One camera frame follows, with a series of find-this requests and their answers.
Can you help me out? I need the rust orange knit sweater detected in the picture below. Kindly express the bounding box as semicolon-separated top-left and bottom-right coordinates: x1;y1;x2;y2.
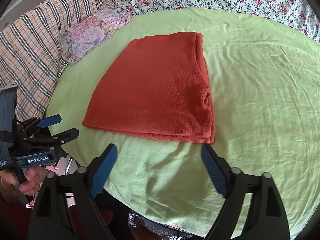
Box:
82;32;215;144

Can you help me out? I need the person's left hand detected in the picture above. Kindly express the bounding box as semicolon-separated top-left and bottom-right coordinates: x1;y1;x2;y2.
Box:
0;166;47;197

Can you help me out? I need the plaid beige blanket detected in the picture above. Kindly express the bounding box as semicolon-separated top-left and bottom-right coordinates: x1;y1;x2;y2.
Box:
1;0;107;121

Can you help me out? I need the purple pink floral pillow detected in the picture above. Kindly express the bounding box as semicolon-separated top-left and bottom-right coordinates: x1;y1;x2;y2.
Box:
60;6;131;65

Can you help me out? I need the light green bed sheet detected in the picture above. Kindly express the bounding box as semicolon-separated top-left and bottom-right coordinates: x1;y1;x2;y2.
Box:
47;8;319;237

